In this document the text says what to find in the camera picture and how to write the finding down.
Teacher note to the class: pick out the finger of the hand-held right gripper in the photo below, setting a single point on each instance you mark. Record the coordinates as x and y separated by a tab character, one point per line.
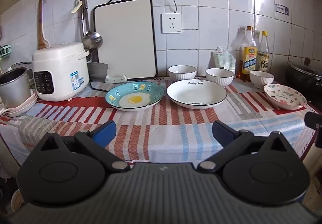
314	122

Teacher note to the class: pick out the white black-rimmed plate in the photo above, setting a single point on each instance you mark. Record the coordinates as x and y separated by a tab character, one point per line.
196	93

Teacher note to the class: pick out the yellow label oil bottle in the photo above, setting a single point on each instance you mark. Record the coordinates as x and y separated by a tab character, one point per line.
249	63

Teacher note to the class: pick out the wooden spatula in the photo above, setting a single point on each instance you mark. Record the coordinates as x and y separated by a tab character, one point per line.
42	40

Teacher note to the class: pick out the dark wall label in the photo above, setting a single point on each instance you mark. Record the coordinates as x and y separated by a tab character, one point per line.
281	9

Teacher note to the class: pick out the black wok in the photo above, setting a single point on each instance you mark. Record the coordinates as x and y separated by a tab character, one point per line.
301	75

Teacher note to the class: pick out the white seasoning pouch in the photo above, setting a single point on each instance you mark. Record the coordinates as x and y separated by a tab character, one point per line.
219	59
231	61

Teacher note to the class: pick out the carrot print plate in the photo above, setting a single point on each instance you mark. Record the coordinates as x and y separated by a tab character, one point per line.
284	95

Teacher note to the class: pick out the white wall socket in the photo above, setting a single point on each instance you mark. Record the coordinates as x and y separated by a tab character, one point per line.
171	22

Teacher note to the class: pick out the clear vinegar bottle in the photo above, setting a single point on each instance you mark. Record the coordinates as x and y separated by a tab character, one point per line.
263	61

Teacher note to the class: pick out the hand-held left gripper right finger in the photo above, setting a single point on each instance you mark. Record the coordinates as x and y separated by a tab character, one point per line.
221	129

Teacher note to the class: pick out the striped tablecloth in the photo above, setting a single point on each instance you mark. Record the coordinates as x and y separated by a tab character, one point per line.
163	126

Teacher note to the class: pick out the white cutting board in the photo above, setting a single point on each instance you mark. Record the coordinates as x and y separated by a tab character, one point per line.
125	37

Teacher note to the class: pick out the grey knife holder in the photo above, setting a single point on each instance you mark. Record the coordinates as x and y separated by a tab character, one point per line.
96	71

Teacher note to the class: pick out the green plastic rack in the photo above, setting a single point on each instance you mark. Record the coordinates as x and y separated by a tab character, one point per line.
5	51

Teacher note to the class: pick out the empty clear bottle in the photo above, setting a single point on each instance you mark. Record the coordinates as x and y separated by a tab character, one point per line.
239	45

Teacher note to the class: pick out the white rice cooker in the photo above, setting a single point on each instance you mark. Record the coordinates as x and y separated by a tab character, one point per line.
60	73

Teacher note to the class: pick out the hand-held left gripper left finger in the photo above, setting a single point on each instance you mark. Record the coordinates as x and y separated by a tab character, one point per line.
107	129

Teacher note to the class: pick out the metal ladle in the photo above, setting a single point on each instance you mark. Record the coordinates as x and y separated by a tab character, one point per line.
91	41

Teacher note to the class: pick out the steel container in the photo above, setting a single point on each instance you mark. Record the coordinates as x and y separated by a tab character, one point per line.
24	65

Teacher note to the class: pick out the cream plastic rice paddle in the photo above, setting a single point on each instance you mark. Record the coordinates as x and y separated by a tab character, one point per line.
75	8

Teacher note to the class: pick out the steel inner pot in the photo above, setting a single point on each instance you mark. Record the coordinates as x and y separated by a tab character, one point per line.
13	93

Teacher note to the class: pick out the white ribbed bowl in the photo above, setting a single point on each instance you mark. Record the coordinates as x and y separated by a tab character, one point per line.
220	79
261	80
182	75

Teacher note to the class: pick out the teal egg print plate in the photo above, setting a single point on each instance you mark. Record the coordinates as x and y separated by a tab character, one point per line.
135	99

